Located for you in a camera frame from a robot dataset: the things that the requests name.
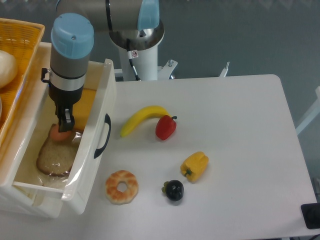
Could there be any black drawer handle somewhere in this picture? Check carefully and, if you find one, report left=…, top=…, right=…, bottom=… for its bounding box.
left=94, top=113, right=112, bottom=159

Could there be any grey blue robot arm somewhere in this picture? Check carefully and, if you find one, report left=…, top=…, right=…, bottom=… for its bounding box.
left=40, top=0, right=161, bottom=133

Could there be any red bell pepper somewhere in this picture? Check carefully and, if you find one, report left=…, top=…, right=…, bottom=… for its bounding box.
left=155, top=115, right=177, bottom=141

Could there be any white drawer cabinet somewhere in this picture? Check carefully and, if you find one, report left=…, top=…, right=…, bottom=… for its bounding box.
left=0, top=41, right=63, bottom=219

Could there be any pinkish brown egg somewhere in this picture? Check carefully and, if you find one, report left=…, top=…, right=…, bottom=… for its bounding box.
left=50, top=124, right=72, bottom=142

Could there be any white bun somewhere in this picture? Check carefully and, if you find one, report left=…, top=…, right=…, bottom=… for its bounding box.
left=0, top=50, right=18, bottom=89

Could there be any black device at edge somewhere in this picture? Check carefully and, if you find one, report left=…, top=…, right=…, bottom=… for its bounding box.
left=300, top=202, right=320, bottom=230

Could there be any yellow banana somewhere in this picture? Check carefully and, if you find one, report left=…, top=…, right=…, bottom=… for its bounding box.
left=120, top=105, right=172, bottom=138

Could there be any brown bread slice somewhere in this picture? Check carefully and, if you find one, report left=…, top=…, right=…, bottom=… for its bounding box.
left=36, top=124, right=83, bottom=177

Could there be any white frame bracket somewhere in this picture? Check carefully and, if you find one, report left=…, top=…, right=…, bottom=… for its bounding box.
left=295, top=86, right=320, bottom=135

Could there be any white open drawer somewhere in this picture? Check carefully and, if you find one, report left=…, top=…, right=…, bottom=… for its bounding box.
left=0, top=59, right=117, bottom=218

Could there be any yellow bell pepper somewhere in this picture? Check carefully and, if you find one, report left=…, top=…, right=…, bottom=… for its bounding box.
left=180, top=151, right=209, bottom=183

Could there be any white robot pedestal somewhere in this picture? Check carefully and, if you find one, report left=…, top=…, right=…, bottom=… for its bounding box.
left=109, top=21, right=178, bottom=82

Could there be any orange wicker basket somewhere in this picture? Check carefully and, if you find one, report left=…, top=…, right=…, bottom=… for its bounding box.
left=0, top=18, right=45, bottom=143

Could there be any glazed bagel ring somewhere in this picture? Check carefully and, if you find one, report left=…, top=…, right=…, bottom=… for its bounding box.
left=104, top=169, right=139, bottom=206

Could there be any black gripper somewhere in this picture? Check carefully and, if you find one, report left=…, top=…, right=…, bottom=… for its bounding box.
left=40, top=67, right=85, bottom=133

